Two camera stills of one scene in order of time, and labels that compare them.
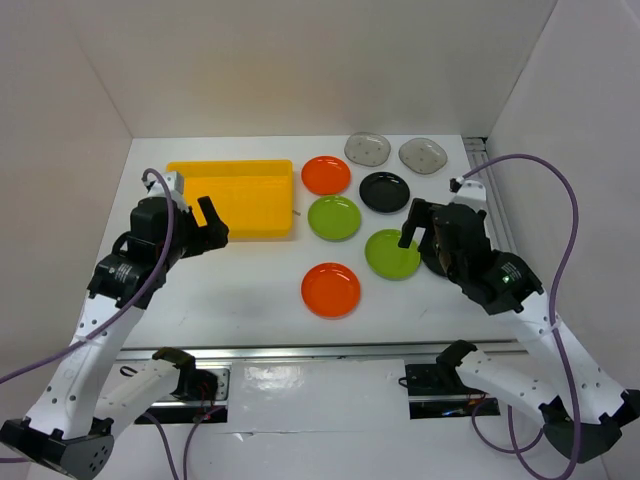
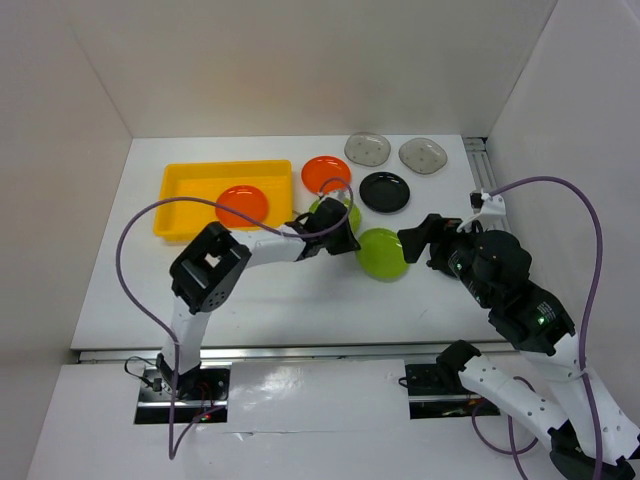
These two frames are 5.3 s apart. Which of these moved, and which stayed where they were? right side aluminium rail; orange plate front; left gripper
Moved: left gripper; orange plate front
Stayed: right side aluminium rail
